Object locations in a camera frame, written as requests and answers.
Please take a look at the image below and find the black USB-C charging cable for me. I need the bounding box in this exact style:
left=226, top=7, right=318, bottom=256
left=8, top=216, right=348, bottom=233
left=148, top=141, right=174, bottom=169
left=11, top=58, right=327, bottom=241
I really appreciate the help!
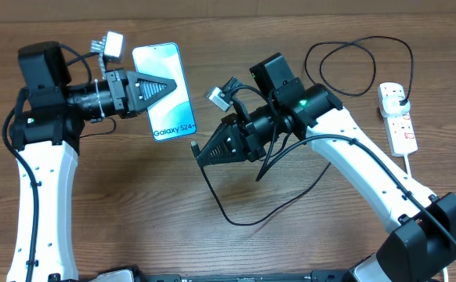
left=190, top=35, right=414, bottom=227

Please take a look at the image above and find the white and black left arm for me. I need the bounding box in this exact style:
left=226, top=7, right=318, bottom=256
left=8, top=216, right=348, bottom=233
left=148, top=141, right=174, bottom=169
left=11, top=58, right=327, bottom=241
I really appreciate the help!
left=2, top=42, right=177, bottom=281

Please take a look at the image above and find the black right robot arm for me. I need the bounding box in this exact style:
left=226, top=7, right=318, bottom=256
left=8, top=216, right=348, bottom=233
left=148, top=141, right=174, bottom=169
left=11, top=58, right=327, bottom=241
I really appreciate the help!
left=192, top=53, right=456, bottom=281

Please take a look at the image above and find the white USB charger adapter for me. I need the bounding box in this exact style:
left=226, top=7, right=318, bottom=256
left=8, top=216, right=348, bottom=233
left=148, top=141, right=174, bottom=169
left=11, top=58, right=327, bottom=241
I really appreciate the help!
left=379, top=97, right=411, bottom=118

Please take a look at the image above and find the white power strip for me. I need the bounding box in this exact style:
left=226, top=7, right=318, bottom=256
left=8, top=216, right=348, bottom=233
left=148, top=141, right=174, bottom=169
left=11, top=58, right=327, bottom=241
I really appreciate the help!
left=378, top=82, right=418, bottom=157

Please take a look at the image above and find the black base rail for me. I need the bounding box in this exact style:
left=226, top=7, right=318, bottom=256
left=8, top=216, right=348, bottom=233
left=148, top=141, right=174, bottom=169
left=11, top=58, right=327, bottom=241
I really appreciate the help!
left=78, top=266, right=356, bottom=282

